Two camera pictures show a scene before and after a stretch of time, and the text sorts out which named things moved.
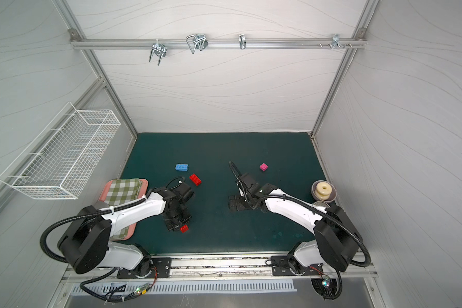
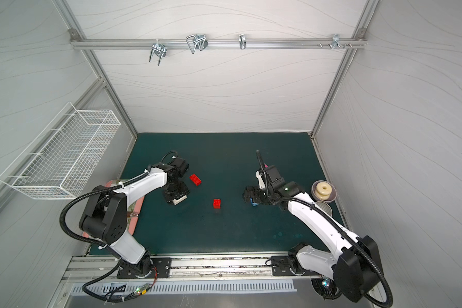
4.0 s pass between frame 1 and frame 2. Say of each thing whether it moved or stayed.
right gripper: moved
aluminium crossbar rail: stayed
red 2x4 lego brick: stayed
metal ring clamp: stayed
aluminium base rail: stayed
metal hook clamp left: stayed
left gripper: moved
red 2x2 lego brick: moved
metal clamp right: stayed
